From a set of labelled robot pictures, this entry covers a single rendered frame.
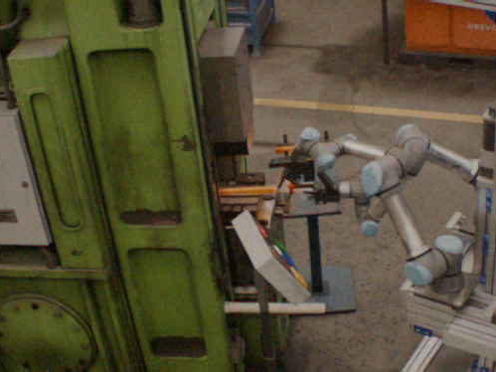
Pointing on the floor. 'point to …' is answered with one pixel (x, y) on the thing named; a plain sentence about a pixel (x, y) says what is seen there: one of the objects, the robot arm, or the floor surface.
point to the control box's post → (266, 328)
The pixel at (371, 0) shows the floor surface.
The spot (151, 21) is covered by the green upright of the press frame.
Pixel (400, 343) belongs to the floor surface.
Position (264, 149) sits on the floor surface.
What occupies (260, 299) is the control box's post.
